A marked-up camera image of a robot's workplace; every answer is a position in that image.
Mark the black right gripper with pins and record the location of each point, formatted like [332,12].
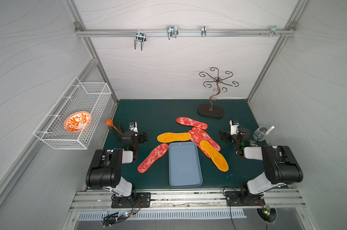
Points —
[226,136]

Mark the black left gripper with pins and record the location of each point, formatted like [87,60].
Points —
[120,134]

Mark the red insole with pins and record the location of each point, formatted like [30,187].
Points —
[155,154]
[190,122]
[205,136]

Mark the yellow insole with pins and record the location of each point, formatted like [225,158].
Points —
[219,161]
[173,137]

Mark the blue plastic storage tray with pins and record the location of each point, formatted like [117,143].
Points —
[184,165]

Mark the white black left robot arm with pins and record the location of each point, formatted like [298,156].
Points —
[105,170]

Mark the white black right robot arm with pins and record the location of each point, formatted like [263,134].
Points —
[280,167]

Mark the clear measuring cup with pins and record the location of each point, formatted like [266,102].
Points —
[261,133]

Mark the bronze scroll jewelry stand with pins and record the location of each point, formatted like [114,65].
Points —
[219,86]

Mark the red insole under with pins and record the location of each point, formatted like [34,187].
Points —
[196,139]

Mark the red insole top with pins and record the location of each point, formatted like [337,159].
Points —
[190,122]

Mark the orange patterned bowl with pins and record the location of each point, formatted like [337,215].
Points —
[77,122]

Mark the white vent strip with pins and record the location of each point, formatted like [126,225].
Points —
[166,214]

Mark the metal hook left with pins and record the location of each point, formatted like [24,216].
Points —
[140,38]

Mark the metal hook small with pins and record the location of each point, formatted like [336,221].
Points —
[203,31]

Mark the metal hook middle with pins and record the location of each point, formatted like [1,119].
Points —
[172,31]

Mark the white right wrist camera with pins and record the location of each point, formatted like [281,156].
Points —
[234,127]

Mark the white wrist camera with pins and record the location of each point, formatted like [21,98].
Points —
[234,127]
[133,127]

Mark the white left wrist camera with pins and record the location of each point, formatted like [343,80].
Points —
[133,127]

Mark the white wire basket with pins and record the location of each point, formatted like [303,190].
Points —
[91,97]

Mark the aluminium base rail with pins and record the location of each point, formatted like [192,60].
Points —
[176,199]

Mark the metal bracket right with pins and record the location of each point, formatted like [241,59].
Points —
[273,32]

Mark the aluminium top rail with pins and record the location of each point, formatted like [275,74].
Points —
[181,32]

